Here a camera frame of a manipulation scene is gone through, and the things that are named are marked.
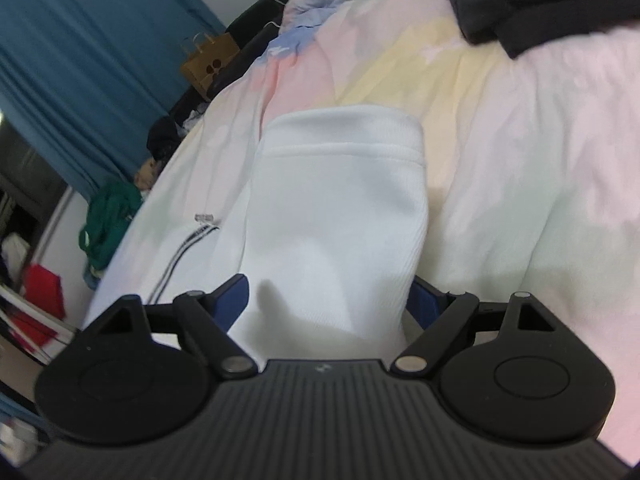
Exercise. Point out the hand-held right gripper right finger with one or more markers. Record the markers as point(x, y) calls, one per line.
point(424, 302)

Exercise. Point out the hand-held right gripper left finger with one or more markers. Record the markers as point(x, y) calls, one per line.
point(235, 297)

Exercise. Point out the white striped garment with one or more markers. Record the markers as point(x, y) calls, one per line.
point(175, 260)

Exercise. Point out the green cloth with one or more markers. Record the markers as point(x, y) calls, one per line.
point(107, 222)

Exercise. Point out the pastel patterned bed sheet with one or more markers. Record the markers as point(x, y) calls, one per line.
point(490, 170)

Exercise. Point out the red cloth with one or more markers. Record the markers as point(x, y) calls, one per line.
point(42, 287)

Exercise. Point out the brown paper bag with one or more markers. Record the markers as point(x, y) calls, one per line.
point(207, 62)

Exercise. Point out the blue curtain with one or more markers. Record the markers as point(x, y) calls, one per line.
point(85, 60)

